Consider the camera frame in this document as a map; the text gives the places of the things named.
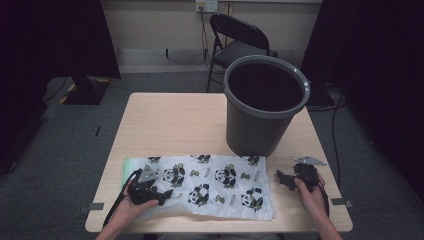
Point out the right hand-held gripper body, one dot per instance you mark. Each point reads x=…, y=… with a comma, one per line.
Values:
x=306, y=171

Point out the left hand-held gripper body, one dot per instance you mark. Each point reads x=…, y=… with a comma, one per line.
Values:
x=143, y=194

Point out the panda print plastic bag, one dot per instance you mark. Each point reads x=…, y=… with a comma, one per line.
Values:
x=216, y=186

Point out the dark grey plastic bin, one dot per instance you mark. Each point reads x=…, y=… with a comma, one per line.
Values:
x=253, y=133

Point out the person's left hand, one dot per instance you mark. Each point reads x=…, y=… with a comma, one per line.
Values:
x=126, y=210

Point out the person's right hand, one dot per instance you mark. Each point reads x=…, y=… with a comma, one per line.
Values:
x=313, y=200

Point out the person's light clothing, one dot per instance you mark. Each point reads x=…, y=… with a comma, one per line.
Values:
x=216, y=236

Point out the small black floor strip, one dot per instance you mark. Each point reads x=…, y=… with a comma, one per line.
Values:
x=97, y=130

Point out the black curtain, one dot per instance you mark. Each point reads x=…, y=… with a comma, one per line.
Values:
x=383, y=66
x=50, y=50

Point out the grey round floor pad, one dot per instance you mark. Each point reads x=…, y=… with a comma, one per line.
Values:
x=53, y=88

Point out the black folding chair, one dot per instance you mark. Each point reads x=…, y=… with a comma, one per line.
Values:
x=240, y=33

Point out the grey metal table bracket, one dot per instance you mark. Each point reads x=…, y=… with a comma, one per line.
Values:
x=341, y=202
x=95, y=206

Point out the white wall socket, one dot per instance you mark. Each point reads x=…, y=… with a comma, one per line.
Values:
x=206, y=5

